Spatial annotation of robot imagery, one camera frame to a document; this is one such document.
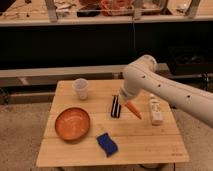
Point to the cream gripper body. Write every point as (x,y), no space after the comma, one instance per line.
(122,100)

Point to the orange pepper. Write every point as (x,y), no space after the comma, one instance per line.
(133,109)

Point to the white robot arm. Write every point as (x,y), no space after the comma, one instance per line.
(140,75)

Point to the white ceramic cup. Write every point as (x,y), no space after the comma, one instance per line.
(80,87)

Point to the black white striped block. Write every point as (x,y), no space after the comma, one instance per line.
(116,108)

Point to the white bottle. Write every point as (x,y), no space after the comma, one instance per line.
(155,111)

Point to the wooden table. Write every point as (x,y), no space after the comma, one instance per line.
(138,141)

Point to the blue sponge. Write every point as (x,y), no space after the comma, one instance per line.
(107,144)

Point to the orange bowl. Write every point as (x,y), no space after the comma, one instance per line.
(72,124)

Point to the black bin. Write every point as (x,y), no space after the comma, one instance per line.
(190,60)

